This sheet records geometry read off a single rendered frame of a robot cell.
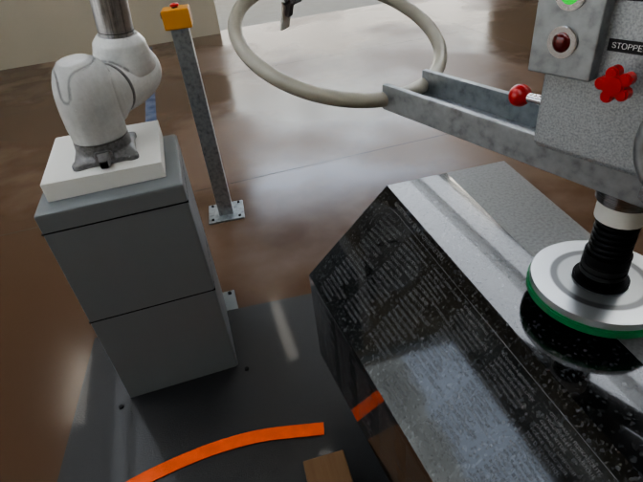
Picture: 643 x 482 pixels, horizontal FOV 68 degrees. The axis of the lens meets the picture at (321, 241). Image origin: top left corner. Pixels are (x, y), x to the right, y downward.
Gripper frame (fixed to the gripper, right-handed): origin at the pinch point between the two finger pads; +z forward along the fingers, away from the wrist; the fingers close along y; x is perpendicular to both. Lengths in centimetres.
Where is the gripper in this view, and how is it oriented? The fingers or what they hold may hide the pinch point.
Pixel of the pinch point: (264, 11)
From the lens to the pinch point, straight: 130.1
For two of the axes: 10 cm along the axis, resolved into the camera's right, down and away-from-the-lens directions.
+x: 6.2, -5.8, 5.3
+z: -1.4, 5.8, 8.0
